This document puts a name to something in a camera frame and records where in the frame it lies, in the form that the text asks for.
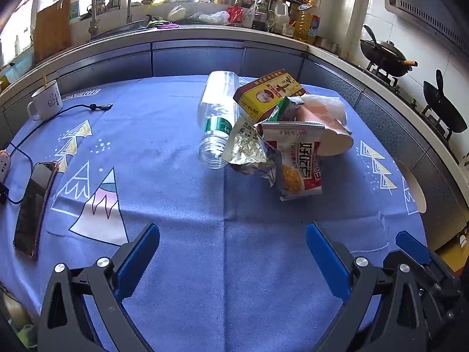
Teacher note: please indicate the chrome kitchen faucet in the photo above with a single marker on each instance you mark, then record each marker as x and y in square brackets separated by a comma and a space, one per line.
[93, 28]

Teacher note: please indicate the black frying pan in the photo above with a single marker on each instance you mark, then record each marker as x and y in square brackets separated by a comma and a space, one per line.
[442, 106]

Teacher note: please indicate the white enamel mug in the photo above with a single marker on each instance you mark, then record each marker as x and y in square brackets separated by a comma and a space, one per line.
[45, 102]

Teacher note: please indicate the white plastic jug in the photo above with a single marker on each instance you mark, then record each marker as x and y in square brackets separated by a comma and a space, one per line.
[280, 15]

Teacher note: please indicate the clear plastic water bottle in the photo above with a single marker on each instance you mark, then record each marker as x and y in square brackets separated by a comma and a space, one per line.
[216, 116]

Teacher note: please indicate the round wooden trash bin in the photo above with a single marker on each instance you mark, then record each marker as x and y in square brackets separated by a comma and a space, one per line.
[415, 200]

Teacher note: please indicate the red yellow cardboard box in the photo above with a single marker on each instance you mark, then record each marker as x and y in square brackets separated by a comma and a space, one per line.
[259, 97]

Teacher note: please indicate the range hood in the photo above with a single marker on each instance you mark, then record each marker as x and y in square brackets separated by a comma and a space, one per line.
[442, 19]

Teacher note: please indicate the red white snack bag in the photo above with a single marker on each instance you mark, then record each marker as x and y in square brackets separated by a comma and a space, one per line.
[295, 146]

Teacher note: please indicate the black wok with handle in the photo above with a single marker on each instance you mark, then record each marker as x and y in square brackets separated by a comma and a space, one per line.
[385, 55]

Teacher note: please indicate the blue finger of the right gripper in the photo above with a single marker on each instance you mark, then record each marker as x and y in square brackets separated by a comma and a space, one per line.
[416, 250]

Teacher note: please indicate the gas stove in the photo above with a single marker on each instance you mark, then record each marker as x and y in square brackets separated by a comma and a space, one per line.
[412, 94]

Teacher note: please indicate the black smartphone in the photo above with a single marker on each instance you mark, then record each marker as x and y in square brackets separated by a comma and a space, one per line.
[32, 208]

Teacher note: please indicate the silver foil wrapper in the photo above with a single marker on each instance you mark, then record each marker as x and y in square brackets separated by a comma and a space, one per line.
[247, 153]

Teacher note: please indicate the green white small carton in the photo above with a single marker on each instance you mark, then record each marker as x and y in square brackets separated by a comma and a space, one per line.
[286, 110]

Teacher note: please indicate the white plastic bag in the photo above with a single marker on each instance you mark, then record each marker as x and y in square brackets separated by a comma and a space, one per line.
[219, 18]

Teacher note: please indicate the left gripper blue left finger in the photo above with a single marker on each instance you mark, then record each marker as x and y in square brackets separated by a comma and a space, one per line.
[131, 261]

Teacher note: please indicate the pink white paper cup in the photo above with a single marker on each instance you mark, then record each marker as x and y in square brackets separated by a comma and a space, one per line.
[330, 113]

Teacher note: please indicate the blue printed tablecloth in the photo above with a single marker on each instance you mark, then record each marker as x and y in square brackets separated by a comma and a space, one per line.
[232, 271]

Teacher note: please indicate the red plastic bag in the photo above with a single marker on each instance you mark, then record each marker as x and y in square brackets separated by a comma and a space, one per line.
[235, 14]

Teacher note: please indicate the wooden cutting board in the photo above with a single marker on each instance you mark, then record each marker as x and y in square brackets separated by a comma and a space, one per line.
[52, 33]

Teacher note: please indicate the yellow cooking oil bottle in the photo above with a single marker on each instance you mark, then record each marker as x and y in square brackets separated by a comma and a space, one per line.
[307, 22]

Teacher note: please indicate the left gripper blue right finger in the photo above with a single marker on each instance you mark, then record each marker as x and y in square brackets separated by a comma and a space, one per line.
[330, 264]

